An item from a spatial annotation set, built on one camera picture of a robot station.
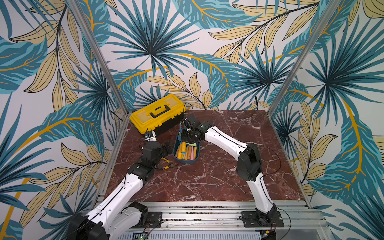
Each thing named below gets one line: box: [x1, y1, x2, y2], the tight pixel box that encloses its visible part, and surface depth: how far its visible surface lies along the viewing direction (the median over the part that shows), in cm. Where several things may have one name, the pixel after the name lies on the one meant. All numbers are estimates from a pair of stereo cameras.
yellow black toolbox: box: [129, 94, 187, 136], surface depth 98 cm
